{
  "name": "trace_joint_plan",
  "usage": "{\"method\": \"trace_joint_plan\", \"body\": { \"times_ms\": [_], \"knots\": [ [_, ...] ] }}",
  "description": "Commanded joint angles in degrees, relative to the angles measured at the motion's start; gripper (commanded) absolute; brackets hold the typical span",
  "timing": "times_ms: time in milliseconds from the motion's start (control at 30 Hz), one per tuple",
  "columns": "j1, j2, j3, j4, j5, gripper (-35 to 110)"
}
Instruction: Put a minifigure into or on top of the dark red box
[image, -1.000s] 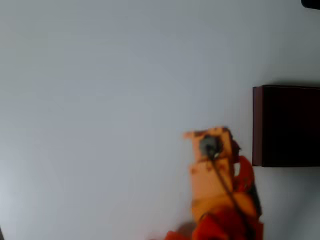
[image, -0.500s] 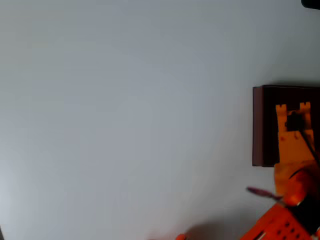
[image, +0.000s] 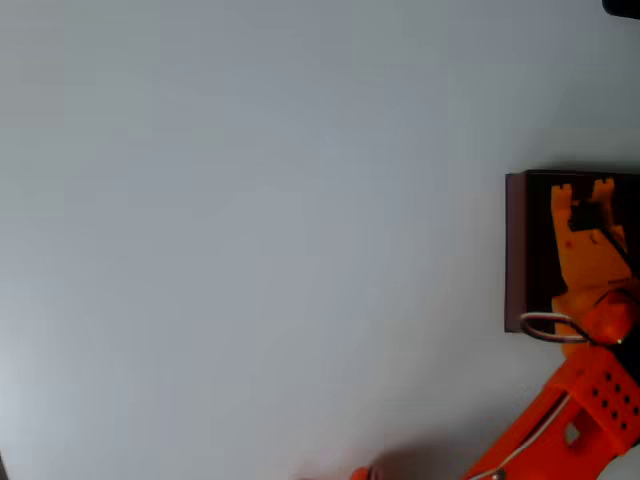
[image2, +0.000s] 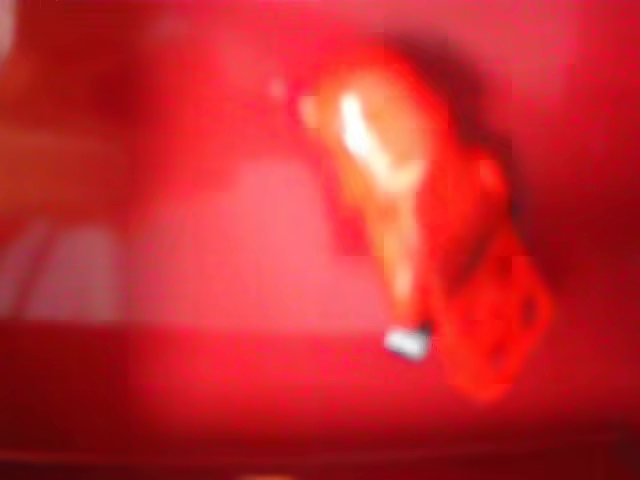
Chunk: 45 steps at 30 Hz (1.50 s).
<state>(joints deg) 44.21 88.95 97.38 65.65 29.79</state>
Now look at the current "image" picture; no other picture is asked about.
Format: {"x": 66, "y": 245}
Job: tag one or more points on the light orange gripper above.
{"x": 582, "y": 250}

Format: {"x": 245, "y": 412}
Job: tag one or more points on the orange robot base part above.
{"x": 362, "y": 473}

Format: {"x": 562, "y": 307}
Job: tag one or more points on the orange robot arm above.
{"x": 590, "y": 410}

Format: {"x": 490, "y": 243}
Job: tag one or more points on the dark brown open box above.
{"x": 537, "y": 250}

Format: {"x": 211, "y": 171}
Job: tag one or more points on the black object at corner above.
{"x": 622, "y": 7}

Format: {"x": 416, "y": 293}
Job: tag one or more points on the light orange camera mount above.
{"x": 590, "y": 255}

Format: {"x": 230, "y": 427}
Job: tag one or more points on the small black camera module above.
{"x": 584, "y": 216}

